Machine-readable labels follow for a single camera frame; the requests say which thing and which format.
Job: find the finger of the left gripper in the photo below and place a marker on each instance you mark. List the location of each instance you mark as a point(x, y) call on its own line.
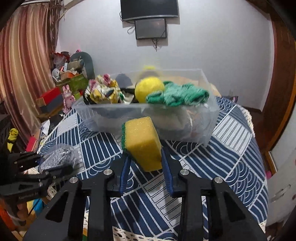
point(20, 162)
point(57, 174)

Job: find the wooden door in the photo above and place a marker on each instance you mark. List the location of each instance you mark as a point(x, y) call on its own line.
point(281, 94)

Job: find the floral yellow cloth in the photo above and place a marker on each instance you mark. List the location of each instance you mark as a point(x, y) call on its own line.
point(102, 81)

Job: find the clear plastic storage box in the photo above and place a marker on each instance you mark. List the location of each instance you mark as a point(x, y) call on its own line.
point(110, 117)

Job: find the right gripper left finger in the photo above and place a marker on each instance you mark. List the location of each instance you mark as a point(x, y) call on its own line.
point(63, 217)

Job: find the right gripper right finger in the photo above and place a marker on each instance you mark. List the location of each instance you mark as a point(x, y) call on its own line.
point(228, 218)

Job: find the black wall television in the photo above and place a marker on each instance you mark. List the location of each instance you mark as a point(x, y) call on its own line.
point(141, 9)

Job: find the grey green cushion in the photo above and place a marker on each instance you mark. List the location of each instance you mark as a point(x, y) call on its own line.
point(86, 64)

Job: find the yellow green sponge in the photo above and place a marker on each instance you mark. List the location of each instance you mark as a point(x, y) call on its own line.
point(140, 139)

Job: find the cream drawstring pouch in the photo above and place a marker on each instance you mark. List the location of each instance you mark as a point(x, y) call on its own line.
point(173, 124)

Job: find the yellow foam tube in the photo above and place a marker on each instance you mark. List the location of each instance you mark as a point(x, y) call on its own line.
point(149, 68)

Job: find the striped pink curtain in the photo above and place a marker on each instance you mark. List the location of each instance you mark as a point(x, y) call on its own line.
point(28, 41)

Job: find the small black wall monitor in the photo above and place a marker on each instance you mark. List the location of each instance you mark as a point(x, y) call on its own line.
point(151, 29)

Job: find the red box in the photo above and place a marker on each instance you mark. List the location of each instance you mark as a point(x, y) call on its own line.
point(48, 96)

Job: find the green knit glove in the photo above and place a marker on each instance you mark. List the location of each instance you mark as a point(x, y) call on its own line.
point(177, 95)

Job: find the green storage box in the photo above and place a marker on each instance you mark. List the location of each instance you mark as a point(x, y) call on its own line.
point(75, 83)

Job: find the yellow round sponge ball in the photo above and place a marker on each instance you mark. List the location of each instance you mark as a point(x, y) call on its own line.
point(147, 86)

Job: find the pink rabbit toy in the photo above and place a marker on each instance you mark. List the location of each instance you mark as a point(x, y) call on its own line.
point(68, 99)

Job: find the blue patterned tablecloth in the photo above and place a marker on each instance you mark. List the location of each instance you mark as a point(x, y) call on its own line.
point(146, 211)

